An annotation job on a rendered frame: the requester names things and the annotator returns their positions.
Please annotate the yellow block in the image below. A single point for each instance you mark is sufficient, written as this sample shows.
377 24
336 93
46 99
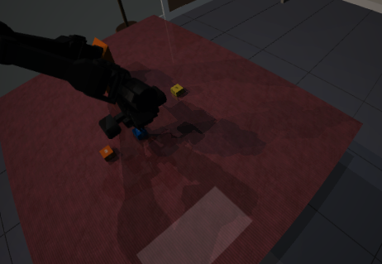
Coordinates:
177 90

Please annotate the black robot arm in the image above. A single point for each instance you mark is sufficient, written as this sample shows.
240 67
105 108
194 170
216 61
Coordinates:
70 58

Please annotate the blue block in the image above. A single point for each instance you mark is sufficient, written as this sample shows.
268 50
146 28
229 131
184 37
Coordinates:
139 135

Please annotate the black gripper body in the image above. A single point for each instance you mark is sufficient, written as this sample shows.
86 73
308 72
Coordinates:
110 125

